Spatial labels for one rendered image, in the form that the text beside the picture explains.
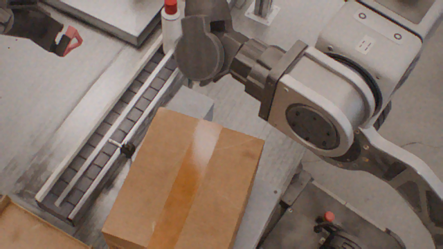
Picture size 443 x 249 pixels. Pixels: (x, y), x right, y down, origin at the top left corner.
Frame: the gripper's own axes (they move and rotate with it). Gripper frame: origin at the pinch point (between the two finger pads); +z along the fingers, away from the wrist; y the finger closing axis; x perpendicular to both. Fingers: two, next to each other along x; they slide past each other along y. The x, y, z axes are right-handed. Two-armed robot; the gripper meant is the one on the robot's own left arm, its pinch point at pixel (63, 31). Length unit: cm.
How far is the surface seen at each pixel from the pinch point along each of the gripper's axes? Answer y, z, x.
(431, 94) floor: -77, 179, -32
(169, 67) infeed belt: -10.3, 37.5, 0.8
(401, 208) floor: -91, 139, 17
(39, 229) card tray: -13.2, 6.1, 46.7
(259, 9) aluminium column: -17, 62, -25
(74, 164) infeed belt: -10.2, 13.3, 30.4
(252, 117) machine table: -37, 44, 2
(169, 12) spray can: -8.2, 25.8, -13.4
